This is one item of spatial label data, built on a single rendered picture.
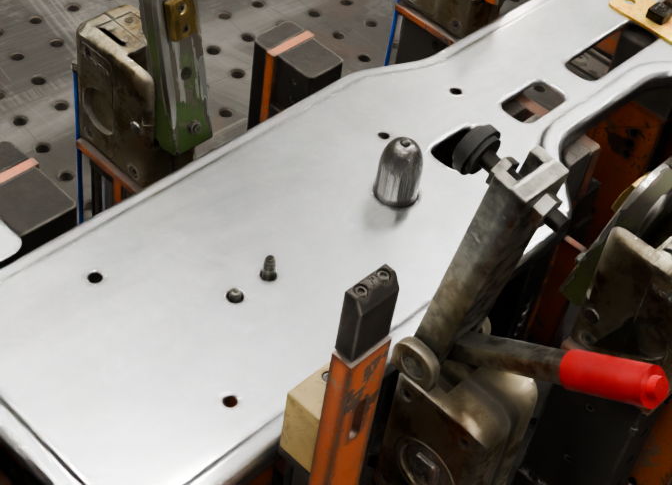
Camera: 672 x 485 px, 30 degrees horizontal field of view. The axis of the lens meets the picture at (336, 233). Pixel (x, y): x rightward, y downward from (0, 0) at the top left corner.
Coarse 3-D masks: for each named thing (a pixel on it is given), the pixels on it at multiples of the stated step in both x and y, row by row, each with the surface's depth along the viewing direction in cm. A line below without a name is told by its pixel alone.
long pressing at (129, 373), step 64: (576, 0) 110; (448, 64) 101; (512, 64) 102; (640, 64) 104; (256, 128) 94; (320, 128) 94; (384, 128) 95; (448, 128) 96; (512, 128) 97; (576, 128) 97; (192, 192) 88; (256, 192) 89; (320, 192) 89; (448, 192) 91; (64, 256) 82; (128, 256) 83; (192, 256) 84; (256, 256) 84; (320, 256) 85; (384, 256) 86; (448, 256) 86; (0, 320) 78; (64, 320) 79; (128, 320) 79; (192, 320) 80; (256, 320) 80; (320, 320) 81; (0, 384) 75; (64, 384) 75; (128, 384) 76; (192, 384) 76; (256, 384) 77; (64, 448) 72; (128, 448) 73; (192, 448) 73; (256, 448) 73
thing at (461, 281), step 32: (480, 128) 62; (480, 160) 63; (512, 160) 62; (544, 160) 62; (512, 192) 60; (544, 192) 61; (480, 224) 63; (512, 224) 61; (544, 224) 62; (480, 256) 64; (512, 256) 65; (448, 288) 67; (480, 288) 65; (448, 320) 68; (480, 320) 71; (448, 352) 71
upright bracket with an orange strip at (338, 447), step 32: (352, 288) 57; (384, 288) 57; (352, 320) 57; (384, 320) 59; (352, 352) 58; (384, 352) 61; (352, 384) 60; (320, 416) 63; (352, 416) 63; (320, 448) 65; (352, 448) 66; (320, 480) 66; (352, 480) 69
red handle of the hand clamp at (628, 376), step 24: (480, 336) 71; (456, 360) 71; (480, 360) 70; (504, 360) 68; (528, 360) 67; (552, 360) 66; (576, 360) 64; (600, 360) 64; (624, 360) 63; (576, 384) 64; (600, 384) 63; (624, 384) 62; (648, 384) 62; (648, 408) 62
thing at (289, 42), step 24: (288, 24) 104; (264, 48) 102; (288, 48) 102; (312, 48) 102; (264, 72) 103; (288, 72) 101; (312, 72) 100; (336, 72) 102; (264, 96) 105; (288, 96) 103; (264, 120) 106
